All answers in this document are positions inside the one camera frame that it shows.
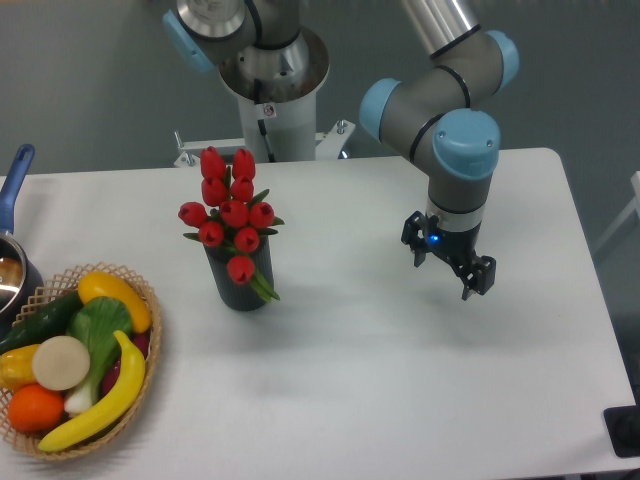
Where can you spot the orange fruit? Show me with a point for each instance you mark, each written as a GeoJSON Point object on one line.
{"type": "Point", "coordinates": [34, 408]}

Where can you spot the dark green cucumber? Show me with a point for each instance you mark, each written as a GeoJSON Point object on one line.
{"type": "Point", "coordinates": [50, 320]}

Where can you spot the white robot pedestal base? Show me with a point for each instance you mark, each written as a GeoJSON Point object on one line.
{"type": "Point", "coordinates": [276, 93]}

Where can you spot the yellow bell pepper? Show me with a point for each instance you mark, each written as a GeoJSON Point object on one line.
{"type": "Point", "coordinates": [16, 367]}

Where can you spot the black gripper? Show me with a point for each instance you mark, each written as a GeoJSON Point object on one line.
{"type": "Point", "coordinates": [452, 238]}

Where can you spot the yellow banana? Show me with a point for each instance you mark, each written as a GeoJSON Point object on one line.
{"type": "Point", "coordinates": [107, 410]}

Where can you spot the yellow squash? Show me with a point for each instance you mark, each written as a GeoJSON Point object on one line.
{"type": "Point", "coordinates": [102, 284]}

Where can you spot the blue handled pot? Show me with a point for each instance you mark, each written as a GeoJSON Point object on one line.
{"type": "Point", "coordinates": [19, 277]}

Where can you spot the red tulip bouquet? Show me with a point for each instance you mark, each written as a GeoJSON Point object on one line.
{"type": "Point", "coordinates": [231, 214]}

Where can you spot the purple eggplant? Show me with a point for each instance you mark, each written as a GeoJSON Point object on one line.
{"type": "Point", "coordinates": [141, 341]}

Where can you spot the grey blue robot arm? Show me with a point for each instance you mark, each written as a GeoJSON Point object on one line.
{"type": "Point", "coordinates": [433, 123]}

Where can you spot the woven wicker basket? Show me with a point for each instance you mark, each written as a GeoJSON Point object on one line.
{"type": "Point", "coordinates": [151, 325]}

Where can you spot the dark grey ribbed vase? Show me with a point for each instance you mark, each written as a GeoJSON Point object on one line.
{"type": "Point", "coordinates": [243, 297]}

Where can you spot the black device at table edge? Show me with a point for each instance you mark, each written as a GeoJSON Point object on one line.
{"type": "Point", "coordinates": [623, 428]}

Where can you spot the green bok choy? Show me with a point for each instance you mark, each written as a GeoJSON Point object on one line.
{"type": "Point", "coordinates": [94, 326]}

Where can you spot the white frame at right edge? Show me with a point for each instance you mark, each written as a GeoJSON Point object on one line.
{"type": "Point", "coordinates": [621, 226]}

